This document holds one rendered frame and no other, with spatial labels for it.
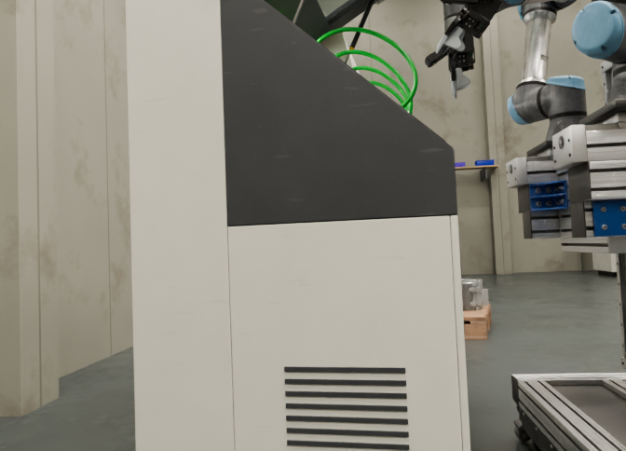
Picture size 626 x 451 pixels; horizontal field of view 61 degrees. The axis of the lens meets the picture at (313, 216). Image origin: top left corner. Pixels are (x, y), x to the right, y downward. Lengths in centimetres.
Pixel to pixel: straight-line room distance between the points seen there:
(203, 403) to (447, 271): 71
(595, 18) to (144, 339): 135
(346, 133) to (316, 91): 13
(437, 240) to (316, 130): 40
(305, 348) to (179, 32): 90
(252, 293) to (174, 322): 23
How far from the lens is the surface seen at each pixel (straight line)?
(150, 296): 151
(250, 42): 148
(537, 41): 220
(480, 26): 169
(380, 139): 134
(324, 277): 134
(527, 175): 190
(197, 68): 151
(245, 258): 139
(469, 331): 412
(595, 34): 143
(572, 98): 200
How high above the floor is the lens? 73
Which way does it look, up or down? 3 degrees up
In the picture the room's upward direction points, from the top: 2 degrees counter-clockwise
